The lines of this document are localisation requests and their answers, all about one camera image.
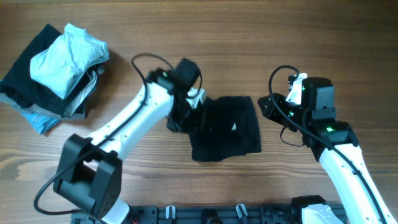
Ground black polo shirt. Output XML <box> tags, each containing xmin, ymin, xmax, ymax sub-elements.
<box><xmin>189</xmin><ymin>96</ymin><xmax>262</xmax><ymax>162</ymax></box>

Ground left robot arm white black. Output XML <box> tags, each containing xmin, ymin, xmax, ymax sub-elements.
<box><xmin>53</xmin><ymin>68</ymin><xmax>206</xmax><ymax>223</ymax></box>

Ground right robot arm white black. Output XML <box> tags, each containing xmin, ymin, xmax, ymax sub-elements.
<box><xmin>257</xmin><ymin>93</ymin><xmax>396</xmax><ymax>223</ymax></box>

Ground light blue folded shirt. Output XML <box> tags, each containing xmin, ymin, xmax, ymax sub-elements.
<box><xmin>29</xmin><ymin>24</ymin><xmax>109</xmax><ymax>100</ymax></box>

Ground blue denim jeans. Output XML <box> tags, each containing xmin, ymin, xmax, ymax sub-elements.
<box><xmin>20</xmin><ymin>112</ymin><xmax>60</xmax><ymax>135</ymax></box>

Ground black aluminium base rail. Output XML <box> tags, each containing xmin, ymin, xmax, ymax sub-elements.
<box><xmin>70</xmin><ymin>203</ymin><xmax>348</xmax><ymax>224</ymax></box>

